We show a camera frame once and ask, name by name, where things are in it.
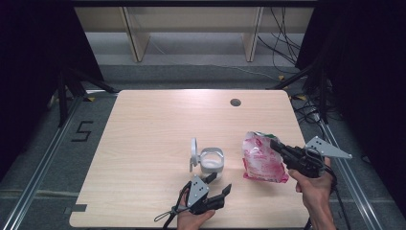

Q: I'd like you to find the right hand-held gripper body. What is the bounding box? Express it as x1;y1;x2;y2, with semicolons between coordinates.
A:
284;136;353;179

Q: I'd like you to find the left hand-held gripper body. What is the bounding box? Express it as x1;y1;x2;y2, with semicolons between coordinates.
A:
186;174;226;215

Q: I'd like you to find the red and white plastic bag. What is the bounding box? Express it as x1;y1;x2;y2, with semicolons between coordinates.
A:
241;130;290;184

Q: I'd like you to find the person's right hand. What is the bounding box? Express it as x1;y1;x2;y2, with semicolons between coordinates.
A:
288;157;333;207

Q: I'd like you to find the person's left hand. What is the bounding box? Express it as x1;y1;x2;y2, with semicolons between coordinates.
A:
176;206;216;230

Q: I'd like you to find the black metal stand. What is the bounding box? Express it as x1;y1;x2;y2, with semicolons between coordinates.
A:
267;60;330;125
56;67;120;128

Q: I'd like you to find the black curtain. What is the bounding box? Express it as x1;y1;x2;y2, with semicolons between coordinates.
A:
0;0;104;180
295;0;406;205

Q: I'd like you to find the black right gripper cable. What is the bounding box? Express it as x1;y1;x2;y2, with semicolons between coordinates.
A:
304;164;352;230

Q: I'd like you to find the aluminium floor rail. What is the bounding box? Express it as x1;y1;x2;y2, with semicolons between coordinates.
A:
318;120;386;230
0;95;84;230

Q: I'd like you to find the bundle of black cables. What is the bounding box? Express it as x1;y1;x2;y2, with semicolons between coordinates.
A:
257;6;304;65

